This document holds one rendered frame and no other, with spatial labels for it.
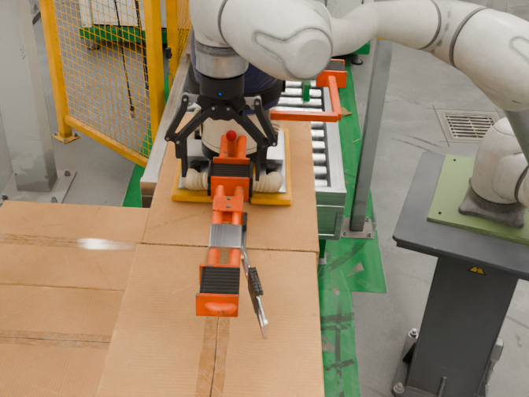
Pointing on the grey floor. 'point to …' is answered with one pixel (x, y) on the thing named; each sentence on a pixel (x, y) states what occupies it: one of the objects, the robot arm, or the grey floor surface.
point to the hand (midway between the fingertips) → (221, 170)
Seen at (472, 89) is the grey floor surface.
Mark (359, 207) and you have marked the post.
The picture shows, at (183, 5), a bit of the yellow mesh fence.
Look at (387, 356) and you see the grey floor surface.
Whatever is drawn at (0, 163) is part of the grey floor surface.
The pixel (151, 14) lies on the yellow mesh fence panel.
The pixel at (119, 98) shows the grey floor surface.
